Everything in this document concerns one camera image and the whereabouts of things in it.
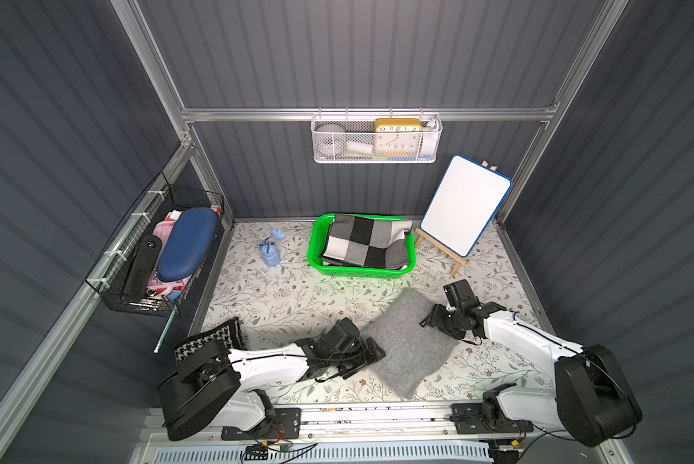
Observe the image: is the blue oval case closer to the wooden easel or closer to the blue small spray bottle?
the blue small spray bottle

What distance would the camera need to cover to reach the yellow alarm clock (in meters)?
Answer: 0.88

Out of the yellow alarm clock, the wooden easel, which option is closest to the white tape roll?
the yellow alarm clock

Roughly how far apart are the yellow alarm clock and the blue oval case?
0.55 meters

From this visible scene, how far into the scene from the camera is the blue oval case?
629 millimetres

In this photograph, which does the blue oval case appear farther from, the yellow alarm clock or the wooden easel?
the wooden easel
